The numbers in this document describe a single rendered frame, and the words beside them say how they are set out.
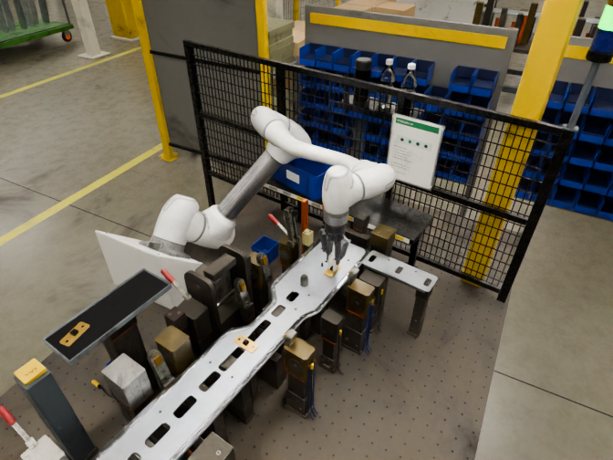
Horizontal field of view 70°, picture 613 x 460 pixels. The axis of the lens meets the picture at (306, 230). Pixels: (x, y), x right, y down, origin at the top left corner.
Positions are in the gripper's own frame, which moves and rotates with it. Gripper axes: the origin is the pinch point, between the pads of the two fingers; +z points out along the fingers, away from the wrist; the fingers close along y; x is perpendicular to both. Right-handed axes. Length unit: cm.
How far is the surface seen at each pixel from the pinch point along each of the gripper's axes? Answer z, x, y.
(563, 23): -82, -58, -45
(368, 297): 0.7, 8.1, -19.8
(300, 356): 0.0, 43.0, -14.7
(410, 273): 4.6, -16.3, -26.2
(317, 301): 4.6, 17.2, -4.3
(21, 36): 78, -242, 728
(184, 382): 4, 68, 11
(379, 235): -1.4, -24.0, -7.9
